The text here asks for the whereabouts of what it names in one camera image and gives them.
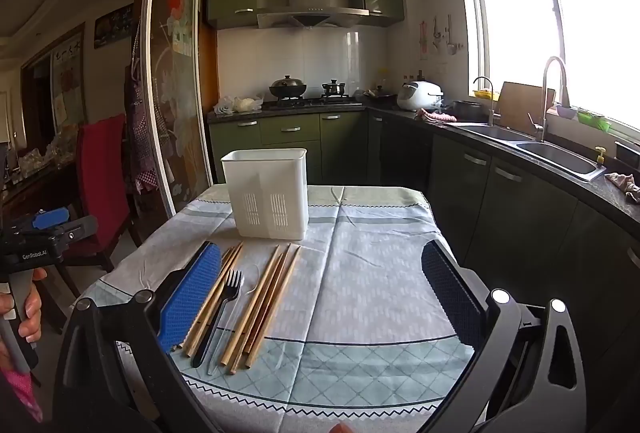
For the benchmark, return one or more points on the wall hooks with utensils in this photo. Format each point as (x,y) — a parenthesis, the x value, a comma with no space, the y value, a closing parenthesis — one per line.
(442,38)

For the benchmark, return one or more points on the green plastic bowls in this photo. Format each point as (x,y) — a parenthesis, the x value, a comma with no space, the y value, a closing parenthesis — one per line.
(595,120)

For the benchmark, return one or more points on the white plastic bags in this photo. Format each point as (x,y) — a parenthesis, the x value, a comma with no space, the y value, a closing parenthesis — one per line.
(242,104)

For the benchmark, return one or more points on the tall steel faucet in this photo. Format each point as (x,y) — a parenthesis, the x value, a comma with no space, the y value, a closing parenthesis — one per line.
(547,73)

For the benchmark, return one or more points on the group of wooden chopsticks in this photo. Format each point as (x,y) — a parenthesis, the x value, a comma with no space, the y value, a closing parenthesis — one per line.
(270,285)

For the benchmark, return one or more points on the black plastic fork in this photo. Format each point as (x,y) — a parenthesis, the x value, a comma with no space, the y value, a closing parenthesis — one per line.
(231,285)

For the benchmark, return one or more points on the grey rag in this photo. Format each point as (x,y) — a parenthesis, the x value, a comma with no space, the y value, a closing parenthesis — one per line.
(624,185)

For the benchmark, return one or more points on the person's left hand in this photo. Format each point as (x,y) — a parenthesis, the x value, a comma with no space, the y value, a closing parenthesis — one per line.
(35,308)

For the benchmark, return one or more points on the dark cooking pot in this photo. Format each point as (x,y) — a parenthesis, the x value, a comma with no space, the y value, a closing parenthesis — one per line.
(467,110)

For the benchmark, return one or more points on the white rice cooker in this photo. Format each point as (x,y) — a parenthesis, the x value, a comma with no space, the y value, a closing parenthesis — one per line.
(420,95)

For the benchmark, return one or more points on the black gas stove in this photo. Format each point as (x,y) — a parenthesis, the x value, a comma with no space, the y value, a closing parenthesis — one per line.
(315,102)

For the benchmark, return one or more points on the yellow soap pump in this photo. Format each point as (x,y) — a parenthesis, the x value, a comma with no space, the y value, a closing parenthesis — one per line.
(600,154)

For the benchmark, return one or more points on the white plastic utensil basket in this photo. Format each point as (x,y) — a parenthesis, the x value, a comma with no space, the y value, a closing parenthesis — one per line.
(265,193)

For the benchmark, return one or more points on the dark wall poster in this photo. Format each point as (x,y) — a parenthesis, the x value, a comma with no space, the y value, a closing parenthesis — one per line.
(114,25)

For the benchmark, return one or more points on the yellow sponge tray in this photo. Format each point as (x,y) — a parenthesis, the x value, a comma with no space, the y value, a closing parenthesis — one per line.
(484,94)

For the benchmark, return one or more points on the wooden cutting board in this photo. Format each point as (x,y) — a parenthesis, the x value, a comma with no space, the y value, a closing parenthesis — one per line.
(520,108)

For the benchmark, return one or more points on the flower print sliding glass door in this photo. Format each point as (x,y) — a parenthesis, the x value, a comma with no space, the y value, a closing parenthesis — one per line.
(177,78)

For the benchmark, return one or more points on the steel double sink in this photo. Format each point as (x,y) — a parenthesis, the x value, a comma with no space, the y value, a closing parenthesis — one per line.
(555,155)

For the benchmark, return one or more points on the green drawer base cabinet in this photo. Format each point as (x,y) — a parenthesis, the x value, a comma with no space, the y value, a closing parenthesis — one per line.
(290,148)

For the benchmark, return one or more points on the kitchen window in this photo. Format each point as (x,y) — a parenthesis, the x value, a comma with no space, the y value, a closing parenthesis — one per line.
(590,28)

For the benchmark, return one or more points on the black frying pan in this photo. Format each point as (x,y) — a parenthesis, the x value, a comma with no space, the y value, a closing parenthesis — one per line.
(380,94)

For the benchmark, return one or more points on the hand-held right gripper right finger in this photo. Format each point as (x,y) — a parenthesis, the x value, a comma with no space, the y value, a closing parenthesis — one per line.
(452,293)

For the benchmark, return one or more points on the red dish cloth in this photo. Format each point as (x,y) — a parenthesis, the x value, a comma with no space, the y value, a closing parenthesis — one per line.
(437,115)

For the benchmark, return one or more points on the condiment bottles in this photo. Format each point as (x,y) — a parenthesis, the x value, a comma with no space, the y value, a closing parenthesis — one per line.
(412,77)

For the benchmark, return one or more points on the white wall calendar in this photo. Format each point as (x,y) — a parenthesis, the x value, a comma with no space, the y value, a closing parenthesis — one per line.
(67,88)

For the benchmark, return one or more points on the small steel faucet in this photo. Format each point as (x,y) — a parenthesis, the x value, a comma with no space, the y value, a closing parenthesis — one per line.
(491,110)

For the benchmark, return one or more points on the checked apron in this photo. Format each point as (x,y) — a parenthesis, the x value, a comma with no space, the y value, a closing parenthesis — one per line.
(142,133)

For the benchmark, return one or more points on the black wok with lid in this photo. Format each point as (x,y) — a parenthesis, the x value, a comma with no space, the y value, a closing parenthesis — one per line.
(287,88)

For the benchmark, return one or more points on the clear plastic spoon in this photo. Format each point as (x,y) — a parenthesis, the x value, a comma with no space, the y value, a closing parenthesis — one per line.
(220,339)

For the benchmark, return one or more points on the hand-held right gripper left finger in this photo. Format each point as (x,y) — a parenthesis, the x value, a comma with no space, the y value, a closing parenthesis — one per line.
(192,298)

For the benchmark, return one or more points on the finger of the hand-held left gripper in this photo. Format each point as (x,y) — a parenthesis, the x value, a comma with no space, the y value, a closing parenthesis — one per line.
(50,218)
(75,229)

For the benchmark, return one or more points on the person's right hand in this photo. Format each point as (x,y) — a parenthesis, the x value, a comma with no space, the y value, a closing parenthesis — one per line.
(343,428)

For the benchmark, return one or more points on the green sink base cabinet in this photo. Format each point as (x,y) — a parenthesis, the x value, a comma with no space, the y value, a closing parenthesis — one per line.
(500,213)

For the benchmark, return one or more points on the red chair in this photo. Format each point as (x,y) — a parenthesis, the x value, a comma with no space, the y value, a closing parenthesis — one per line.
(102,173)

